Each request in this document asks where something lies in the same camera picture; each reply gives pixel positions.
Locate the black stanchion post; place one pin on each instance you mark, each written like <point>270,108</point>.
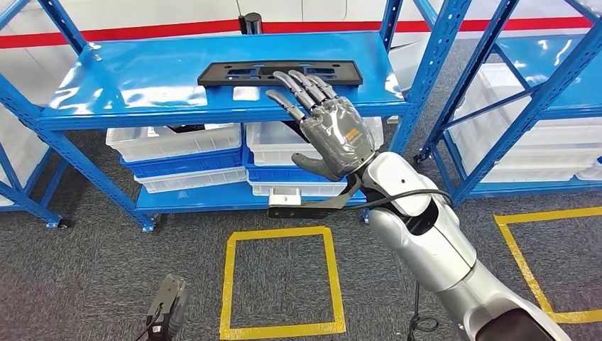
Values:
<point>250,23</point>

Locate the black plastic panel part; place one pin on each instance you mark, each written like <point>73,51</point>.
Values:
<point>348,75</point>

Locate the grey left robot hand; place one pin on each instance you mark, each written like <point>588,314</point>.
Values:
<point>167,306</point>

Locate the black caster wheel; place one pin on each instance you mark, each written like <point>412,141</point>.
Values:
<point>419,158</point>
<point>64,223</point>

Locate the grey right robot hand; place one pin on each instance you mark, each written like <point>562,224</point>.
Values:
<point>336,131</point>

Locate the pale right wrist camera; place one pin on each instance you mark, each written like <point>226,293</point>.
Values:
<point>284,196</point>

